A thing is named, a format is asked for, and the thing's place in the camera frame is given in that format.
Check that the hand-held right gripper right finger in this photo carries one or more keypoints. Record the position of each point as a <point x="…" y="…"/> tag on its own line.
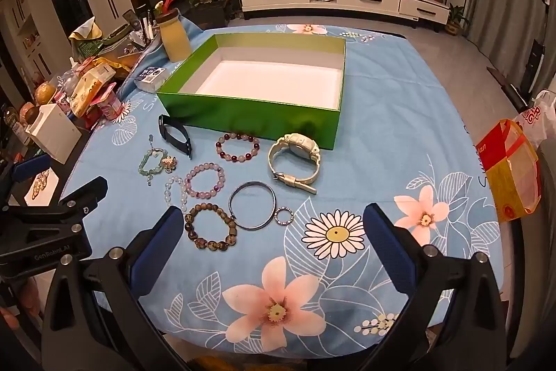
<point x="388" y="249"/>

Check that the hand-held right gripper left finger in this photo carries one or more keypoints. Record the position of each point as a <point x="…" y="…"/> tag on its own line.
<point x="156" y="253"/>

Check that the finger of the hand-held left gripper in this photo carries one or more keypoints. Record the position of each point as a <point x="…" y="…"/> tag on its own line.
<point x="30" y="170"/>
<point x="84" y="197"/>

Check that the black wrist watch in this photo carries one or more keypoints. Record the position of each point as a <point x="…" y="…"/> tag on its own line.
<point x="182" y="136"/>

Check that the dark metal bangle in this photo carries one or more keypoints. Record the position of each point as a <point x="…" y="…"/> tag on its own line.
<point x="252" y="183"/>

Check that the cream wrist watch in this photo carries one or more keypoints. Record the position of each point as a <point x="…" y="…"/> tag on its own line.
<point x="299" y="145"/>

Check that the green cardboard box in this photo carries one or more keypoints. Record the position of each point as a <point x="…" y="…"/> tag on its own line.
<point x="243" y="119"/>

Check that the white carton box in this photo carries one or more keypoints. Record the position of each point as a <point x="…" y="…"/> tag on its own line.
<point x="56" y="132"/>

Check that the pink yogurt cup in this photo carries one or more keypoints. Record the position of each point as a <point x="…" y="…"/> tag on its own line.
<point x="110" y="106"/>

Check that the yellow snack packet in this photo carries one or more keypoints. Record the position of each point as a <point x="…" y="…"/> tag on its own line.
<point x="87" y="88"/>

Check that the blue floral tablecloth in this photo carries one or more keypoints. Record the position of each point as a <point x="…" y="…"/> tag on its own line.
<point x="391" y="114"/>

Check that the small clear plastic box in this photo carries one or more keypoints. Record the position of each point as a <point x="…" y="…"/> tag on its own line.
<point x="150" y="77"/>

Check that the green packet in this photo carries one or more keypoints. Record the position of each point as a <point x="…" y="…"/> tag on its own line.
<point x="89" y="47"/>

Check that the red and yellow bag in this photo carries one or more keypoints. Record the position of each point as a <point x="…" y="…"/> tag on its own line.
<point x="508" y="179"/>

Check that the yellow cloth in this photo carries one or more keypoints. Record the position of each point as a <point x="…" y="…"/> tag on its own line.
<point x="87" y="30"/>

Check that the yellow water bottle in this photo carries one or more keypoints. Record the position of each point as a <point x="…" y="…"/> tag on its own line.
<point x="176" y="40"/>

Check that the bundle of pens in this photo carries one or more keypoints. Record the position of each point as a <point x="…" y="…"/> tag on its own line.
<point x="147" y="25"/>

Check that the white plastic bag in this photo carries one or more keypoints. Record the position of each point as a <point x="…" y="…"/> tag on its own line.
<point x="541" y="114"/>

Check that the small potted plant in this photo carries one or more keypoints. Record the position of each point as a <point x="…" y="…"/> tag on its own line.
<point x="456" y="21"/>

